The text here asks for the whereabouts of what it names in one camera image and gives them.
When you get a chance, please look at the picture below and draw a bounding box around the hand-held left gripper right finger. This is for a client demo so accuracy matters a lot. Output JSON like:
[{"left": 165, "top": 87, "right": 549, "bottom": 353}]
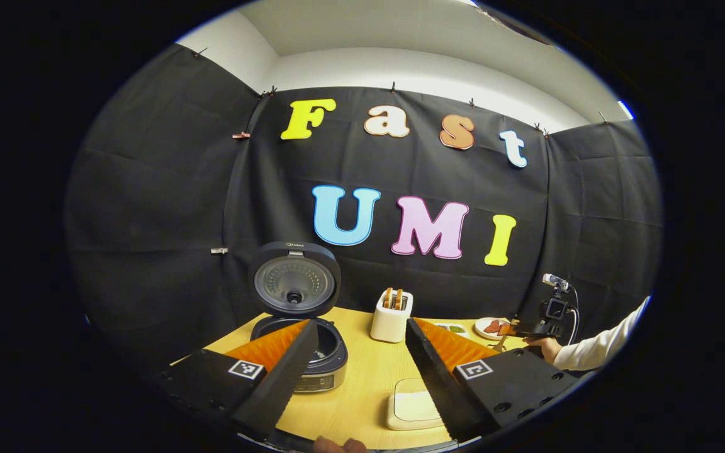
[{"left": 405, "top": 318, "right": 590, "bottom": 442}]

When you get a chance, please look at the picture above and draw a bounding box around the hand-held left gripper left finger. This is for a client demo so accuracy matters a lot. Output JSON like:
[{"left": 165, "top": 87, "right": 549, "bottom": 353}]
[{"left": 155, "top": 319, "right": 321, "bottom": 441}]

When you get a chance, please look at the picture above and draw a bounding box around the clear container of white rice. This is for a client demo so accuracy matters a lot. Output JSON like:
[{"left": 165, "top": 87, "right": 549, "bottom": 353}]
[{"left": 386, "top": 377, "right": 446, "bottom": 432}]

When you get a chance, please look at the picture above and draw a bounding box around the dark blue rice cooker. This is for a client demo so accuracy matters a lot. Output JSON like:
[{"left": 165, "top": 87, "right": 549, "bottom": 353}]
[{"left": 248, "top": 241, "right": 349, "bottom": 394}]

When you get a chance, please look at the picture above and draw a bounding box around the white round plate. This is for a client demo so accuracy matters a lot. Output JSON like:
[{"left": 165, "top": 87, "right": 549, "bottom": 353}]
[{"left": 475, "top": 316, "right": 515, "bottom": 341}]

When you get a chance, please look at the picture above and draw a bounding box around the white toaster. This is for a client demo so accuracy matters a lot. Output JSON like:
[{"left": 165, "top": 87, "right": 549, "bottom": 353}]
[{"left": 370, "top": 288, "right": 415, "bottom": 344}]

